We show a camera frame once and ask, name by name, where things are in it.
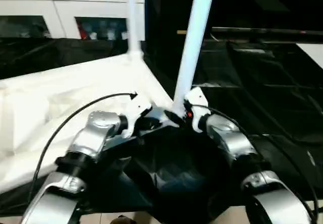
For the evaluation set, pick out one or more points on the black bar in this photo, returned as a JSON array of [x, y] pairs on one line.
[[267, 32]]

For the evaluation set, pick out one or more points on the white cabinet with glass doors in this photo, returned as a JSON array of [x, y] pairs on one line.
[[40, 7]]

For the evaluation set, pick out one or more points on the black plastic mat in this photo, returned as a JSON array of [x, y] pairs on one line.
[[272, 93]]

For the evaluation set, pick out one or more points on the white plastic table leg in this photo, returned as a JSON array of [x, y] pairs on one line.
[[134, 22], [194, 42]]

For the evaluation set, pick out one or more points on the red bottle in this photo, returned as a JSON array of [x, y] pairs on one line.
[[82, 31]]

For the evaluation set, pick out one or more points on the white plastic table top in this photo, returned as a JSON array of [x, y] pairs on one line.
[[55, 93]]

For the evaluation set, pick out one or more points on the small yellow tag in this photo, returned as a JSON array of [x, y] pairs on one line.
[[181, 32]]

